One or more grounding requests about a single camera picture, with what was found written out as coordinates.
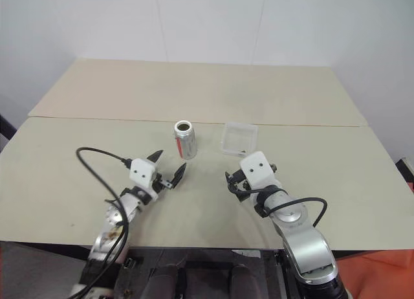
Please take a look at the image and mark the black box with red edge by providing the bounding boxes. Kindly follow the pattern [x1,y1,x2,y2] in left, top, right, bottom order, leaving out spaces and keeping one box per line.
[395,157,414,194]

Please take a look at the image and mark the orange object under table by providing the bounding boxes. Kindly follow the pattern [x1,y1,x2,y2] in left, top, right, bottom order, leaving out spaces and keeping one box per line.
[334,249,414,299]

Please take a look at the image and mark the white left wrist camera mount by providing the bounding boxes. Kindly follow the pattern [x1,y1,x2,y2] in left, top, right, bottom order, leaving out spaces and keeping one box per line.
[129,157,160,201]

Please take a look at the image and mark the silver aluminum can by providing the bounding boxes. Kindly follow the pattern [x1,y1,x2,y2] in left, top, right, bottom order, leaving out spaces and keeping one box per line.
[173,120,199,161]

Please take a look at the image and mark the clear plastic container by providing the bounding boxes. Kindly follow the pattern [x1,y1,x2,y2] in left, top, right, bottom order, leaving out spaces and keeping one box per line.
[221,121,259,157]

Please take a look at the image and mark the black object at wall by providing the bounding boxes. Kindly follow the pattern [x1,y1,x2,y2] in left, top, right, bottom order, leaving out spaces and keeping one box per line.
[0,113,17,153]

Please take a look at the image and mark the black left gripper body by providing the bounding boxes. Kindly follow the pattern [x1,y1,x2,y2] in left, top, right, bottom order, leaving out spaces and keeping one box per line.
[151,172,172,194]

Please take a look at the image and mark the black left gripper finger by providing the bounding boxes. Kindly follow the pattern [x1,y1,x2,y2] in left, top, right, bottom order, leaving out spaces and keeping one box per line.
[169,162,188,190]
[146,149,164,167]

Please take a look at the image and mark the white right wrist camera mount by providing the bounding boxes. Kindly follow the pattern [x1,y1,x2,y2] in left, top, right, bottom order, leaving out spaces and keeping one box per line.
[238,151,282,192]

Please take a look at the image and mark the white paper label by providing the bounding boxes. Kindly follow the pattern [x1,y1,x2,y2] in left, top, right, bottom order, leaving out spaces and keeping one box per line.
[235,249,261,259]

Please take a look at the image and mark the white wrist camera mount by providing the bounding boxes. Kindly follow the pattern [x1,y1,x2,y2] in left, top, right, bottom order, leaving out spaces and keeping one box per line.
[129,157,160,201]
[238,151,282,192]

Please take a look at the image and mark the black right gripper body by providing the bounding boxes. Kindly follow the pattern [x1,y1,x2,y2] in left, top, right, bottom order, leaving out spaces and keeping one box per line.
[227,168,252,203]

